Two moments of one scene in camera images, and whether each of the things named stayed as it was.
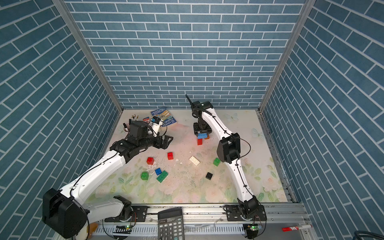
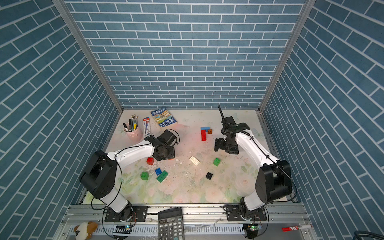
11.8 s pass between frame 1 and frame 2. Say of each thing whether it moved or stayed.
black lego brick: stayed
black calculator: stayed
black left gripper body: moved
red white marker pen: stayed
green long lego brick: stayed
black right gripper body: moved
